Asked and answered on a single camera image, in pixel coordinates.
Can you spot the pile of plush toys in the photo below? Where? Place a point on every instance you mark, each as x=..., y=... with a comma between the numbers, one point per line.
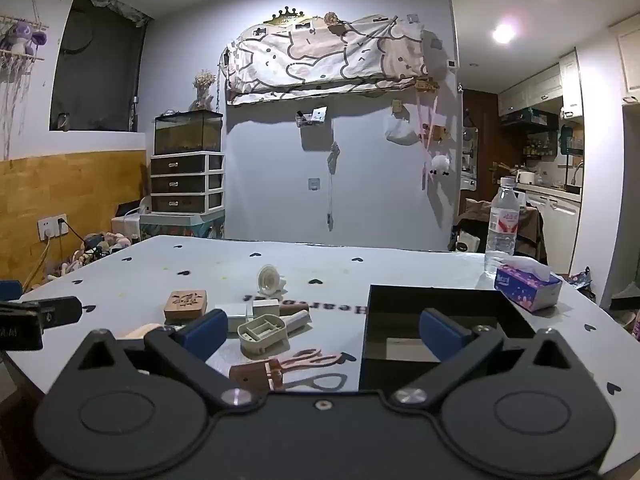
x=97, y=250

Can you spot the beige compartment tray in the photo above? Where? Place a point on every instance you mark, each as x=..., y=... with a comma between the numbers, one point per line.
x=262, y=335

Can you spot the colourful printed bag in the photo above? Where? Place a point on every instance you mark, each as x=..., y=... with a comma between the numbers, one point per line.
x=582, y=280

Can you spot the glass fish tank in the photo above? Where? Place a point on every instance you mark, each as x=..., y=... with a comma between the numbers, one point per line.
x=187, y=132

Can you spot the white wall socket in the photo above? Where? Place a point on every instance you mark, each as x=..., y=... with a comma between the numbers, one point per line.
x=52, y=227

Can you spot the carved wooden block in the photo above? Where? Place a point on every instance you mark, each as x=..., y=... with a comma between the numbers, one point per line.
x=185, y=305

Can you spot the macrame wall hanging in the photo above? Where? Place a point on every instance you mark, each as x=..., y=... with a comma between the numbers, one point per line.
x=12, y=75

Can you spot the dark window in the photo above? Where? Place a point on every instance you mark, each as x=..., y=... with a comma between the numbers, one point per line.
x=95, y=70

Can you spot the ceiling light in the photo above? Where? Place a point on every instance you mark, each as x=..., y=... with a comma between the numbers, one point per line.
x=503, y=33

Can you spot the gold crown ornament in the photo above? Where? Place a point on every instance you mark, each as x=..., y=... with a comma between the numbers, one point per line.
x=286, y=16

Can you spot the printed wall cloth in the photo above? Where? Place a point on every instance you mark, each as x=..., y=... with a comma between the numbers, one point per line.
x=325, y=55

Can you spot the pink scissors with brown sheath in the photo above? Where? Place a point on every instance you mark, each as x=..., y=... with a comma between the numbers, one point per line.
x=250, y=375

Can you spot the kitchen faucet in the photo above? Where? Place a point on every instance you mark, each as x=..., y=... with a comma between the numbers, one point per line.
x=578, y=172

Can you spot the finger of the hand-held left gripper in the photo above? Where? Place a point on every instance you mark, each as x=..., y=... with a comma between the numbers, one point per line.
x=10, y=290
x=60, y=309

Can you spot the white drawer cabinet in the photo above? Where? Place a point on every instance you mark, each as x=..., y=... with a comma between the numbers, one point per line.
x=185, y=182

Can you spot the white hanging bag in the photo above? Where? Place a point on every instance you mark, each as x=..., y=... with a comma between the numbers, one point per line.
x=400, y=131

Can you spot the clear water bottle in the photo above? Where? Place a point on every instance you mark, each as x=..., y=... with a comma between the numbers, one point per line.
x=501, y=225

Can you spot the white round cap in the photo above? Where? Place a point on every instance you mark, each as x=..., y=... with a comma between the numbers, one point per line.
x=270, y=280

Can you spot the white plastic tube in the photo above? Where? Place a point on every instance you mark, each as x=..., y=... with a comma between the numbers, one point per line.
x=296, y=320

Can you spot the white kitchen base cabinet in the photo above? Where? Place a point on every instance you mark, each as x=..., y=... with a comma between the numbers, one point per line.
x=555, y=225

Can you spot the white cooking pot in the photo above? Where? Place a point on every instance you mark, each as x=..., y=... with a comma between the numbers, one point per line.
x=527, y=177

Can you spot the chair with brown jacket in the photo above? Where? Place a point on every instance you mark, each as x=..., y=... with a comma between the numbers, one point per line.
x=527, y=232

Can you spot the wooden key rack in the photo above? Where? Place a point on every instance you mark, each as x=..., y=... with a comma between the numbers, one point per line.
x=426, y=84

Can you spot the white sheep plush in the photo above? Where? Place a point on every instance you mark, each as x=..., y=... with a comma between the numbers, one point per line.
x=439, y=165

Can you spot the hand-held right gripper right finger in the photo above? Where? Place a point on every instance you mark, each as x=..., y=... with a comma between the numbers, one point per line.
x=441, y=334

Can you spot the wooden paddle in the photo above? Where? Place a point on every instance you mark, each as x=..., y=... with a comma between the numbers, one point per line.
x=142, y=332

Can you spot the brown wooden door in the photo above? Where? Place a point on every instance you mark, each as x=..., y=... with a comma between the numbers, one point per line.
x=480, y=150

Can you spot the white rectangular box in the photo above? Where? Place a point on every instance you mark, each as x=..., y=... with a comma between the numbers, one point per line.
x=240, y=311

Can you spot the black cardboard box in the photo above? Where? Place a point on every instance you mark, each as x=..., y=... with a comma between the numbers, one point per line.
x=390, y=317

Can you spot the clear wall holder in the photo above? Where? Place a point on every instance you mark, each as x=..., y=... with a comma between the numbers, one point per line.
x=311, y=117

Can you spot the white kitchen wall cabinet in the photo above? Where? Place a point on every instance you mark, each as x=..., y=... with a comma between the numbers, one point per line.
x=540, y=87

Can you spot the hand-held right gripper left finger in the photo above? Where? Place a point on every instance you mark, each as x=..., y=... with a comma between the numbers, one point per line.
x=204, y=334

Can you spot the dried flower vase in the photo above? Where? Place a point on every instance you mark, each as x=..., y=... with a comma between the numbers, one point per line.
x=204, y=87

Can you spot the purple plush toy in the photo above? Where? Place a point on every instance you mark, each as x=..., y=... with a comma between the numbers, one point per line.
x=22, y=37

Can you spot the purple tissue box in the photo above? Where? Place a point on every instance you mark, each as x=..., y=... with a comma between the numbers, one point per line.
x=525, y=291

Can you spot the clear wall hook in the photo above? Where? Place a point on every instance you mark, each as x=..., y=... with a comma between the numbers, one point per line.
x=313, y=184

